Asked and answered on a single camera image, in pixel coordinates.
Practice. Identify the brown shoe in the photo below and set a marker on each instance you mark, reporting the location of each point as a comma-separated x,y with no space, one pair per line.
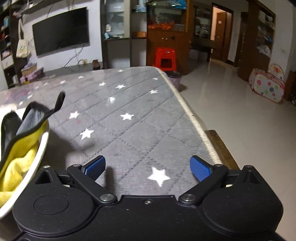
96,64

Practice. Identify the yellow grey cleaning cloth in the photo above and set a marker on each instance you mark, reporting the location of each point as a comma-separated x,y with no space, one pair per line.
20,162

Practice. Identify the dark wall shelf unit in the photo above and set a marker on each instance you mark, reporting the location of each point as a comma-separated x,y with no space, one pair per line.
12,69

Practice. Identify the black wall television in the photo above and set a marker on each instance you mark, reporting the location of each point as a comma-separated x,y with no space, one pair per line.
60,30

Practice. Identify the orange box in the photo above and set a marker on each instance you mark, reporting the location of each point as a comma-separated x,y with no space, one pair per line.
141,34

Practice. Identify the polka dot play tent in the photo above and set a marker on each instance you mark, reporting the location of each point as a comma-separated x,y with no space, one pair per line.
268,87

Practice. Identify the brown wooden door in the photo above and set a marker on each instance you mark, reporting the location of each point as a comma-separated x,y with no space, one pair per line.
222,37

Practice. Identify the red plastic stool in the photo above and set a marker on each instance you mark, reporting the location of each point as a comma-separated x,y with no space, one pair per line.
164,53

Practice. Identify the white bowl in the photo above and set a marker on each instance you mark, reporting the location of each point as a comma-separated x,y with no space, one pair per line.
42,148

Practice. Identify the glass fish tank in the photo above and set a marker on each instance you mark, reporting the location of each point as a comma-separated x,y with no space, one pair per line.
166,14

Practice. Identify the tall wooden shelf unit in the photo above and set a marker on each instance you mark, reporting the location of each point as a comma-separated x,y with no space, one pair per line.
248,46

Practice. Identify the purple woven trash basket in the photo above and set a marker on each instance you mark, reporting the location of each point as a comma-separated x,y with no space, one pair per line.
174,80

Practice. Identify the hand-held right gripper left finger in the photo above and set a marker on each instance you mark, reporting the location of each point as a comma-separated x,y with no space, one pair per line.
96,167

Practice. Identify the grey star-print mattress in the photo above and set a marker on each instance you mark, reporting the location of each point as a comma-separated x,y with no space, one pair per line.
138,115

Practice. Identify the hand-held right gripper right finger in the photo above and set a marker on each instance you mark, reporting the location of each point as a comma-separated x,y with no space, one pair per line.
200,168

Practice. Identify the glass display cabinet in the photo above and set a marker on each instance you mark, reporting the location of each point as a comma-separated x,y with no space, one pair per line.
115,20

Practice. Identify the dark wooden table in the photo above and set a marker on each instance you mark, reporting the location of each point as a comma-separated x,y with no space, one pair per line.
203,44

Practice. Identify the beige tote bag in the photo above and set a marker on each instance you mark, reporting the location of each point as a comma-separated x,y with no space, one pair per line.
22,48

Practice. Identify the wooden bed frame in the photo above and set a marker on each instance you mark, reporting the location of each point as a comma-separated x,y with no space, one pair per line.
223,148

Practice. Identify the brown wooden cabinet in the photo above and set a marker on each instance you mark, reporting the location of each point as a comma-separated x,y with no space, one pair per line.
161,39

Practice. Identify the cardboard box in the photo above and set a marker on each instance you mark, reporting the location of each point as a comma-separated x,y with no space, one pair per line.
30,69

